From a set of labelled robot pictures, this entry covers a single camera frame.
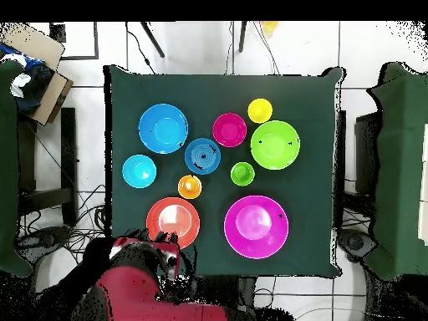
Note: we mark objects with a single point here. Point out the green cup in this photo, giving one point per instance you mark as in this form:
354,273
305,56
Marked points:
242,174

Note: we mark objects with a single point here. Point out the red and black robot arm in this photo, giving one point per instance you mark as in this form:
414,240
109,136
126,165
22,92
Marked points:
133,294

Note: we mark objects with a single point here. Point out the orange-red bowl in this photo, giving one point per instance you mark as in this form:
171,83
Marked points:
173,217

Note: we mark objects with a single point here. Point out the orange cup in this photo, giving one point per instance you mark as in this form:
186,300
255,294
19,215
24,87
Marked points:
189,187

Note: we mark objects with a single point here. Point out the small turquoise bowl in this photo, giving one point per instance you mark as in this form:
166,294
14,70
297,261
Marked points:
139,171

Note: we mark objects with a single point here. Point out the large pink bowl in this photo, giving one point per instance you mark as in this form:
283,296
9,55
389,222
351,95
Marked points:
256,227

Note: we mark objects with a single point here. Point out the ribbed blue bowl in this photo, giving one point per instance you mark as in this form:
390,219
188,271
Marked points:
194,150

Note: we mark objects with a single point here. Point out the large blue bowl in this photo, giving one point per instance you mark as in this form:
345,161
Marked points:
163,128

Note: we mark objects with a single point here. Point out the black stool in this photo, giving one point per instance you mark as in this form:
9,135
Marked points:
68,150

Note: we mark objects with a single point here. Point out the small red bowl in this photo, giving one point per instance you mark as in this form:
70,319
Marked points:
229,130

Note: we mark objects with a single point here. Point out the green bowl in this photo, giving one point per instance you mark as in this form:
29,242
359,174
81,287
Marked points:
275,144

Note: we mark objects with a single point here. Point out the dark green table cloth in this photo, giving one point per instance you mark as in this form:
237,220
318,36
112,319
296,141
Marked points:
214,93

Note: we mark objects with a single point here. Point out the green cloth side table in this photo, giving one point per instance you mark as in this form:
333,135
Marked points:
401,167
6,150

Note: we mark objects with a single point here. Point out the yellow cup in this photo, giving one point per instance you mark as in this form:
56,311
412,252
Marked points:
259,110

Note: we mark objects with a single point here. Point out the cardboard box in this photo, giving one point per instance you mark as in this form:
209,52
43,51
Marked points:
50,97

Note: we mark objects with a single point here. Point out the bundle of clothes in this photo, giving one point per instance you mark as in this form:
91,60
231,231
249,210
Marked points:
33,83

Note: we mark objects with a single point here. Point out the black tripod leg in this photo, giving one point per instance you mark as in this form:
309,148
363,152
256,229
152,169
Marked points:
152,38
242,36

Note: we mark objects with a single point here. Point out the yellow object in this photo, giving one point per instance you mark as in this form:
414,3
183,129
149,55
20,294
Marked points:
269,26

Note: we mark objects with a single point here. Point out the black pedestal foot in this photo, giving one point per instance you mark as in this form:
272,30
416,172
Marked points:
46,237
354,242

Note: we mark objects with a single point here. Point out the black square frame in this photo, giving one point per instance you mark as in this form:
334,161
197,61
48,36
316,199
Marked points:
96,40

